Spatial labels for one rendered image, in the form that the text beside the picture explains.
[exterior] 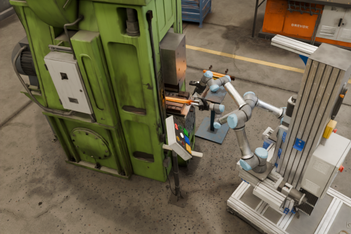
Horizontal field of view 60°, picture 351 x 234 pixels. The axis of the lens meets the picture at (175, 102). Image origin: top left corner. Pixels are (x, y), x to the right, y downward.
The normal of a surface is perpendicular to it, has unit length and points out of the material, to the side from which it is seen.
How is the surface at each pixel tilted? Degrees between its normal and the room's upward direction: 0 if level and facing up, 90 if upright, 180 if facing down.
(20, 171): 0
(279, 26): 90
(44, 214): 0
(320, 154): 0
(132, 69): 89
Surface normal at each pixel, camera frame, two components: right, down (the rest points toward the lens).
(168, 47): -0.06, -0.74
